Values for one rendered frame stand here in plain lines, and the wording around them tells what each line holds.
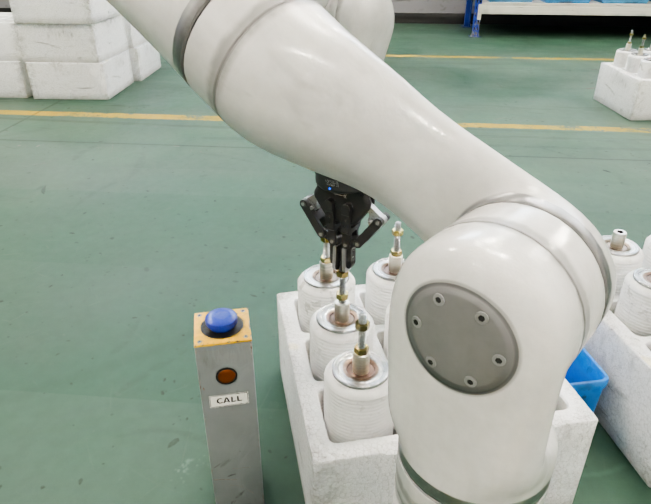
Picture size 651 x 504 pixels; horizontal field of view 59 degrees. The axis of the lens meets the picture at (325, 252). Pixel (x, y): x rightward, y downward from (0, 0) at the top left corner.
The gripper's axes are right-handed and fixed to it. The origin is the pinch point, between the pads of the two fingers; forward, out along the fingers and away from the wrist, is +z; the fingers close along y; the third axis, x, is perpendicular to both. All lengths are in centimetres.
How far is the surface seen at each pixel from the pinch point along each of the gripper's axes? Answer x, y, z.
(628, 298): 33, 36, 13
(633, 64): 246, 14, 12
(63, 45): 126, -227, 9
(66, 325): -2, -67, 36
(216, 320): -17.9, -7.7, 2.9
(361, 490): -15.0, 11.9, 24.3
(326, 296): 5.0, -5.5, 11.3
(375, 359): -6.0, 8.7, 10.3
